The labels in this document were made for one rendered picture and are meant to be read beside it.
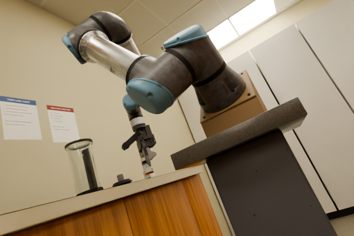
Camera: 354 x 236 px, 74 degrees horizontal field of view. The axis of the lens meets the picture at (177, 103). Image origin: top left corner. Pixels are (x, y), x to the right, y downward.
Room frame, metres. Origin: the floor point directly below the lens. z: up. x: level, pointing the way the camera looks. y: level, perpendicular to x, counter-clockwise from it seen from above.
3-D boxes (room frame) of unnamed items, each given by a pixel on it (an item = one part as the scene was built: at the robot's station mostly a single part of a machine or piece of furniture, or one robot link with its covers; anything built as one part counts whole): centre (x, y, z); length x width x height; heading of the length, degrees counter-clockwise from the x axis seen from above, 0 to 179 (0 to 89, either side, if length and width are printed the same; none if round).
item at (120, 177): (1.05, 0.36, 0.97); 0.09 x 0.09 x 0.07
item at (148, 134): (1.17, 0.22, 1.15); 0.09 x 0.08 x 0.12; 118
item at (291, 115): (0.68, -0.14, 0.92); 0.32 x 0.32 x 0.04; 70
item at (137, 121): (1.17, 0.23, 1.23); 0.08 x 0.08 x 0.05
